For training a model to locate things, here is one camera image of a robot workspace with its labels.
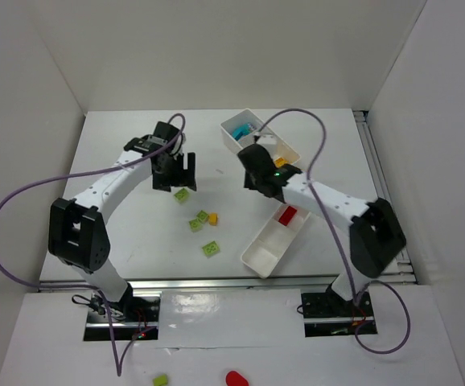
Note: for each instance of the small yellow lego brick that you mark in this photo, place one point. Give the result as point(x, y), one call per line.
point(213, 219)

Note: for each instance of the red stepped lego brick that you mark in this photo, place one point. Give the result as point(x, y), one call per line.
point(287, 215)

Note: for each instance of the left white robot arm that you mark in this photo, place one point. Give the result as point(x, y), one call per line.
point(77, 233)

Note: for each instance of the aluminium rail frame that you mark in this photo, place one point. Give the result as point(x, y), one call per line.
point(149, 232)

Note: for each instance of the green lego outside workspace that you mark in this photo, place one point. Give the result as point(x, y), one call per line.
point(161, 380)

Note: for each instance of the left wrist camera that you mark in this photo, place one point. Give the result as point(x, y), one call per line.
point(164, 133)

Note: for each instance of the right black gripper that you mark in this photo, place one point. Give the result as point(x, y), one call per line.
point(259, 186)

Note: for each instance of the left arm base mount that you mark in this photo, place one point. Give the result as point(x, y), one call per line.
point(143, 322)

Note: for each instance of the round teal patterned piece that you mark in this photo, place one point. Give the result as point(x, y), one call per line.
point(251, 128)

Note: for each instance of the small green lego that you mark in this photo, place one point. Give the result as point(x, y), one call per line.
point(195, 225)
point(202, 216)

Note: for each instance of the green lego brick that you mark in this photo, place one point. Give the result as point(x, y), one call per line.
point(211, 249)
point(182, 195)

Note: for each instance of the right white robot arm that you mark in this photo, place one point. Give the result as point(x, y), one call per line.
point(375, 237)

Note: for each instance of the yellow rectangular lego brick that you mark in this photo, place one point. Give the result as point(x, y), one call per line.
point(279, 162)

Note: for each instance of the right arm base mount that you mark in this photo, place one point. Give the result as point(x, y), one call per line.
point(325, 315)

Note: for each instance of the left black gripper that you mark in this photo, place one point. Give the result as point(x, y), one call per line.
point(177, 173)

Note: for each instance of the red object outside workspace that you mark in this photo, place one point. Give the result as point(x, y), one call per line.
point(234, 378)

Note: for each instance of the teal lego brick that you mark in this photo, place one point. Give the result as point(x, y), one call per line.
point(240, 132)

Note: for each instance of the white divided tray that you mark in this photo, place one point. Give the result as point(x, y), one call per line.
point(271, 243)
point(264, 135)

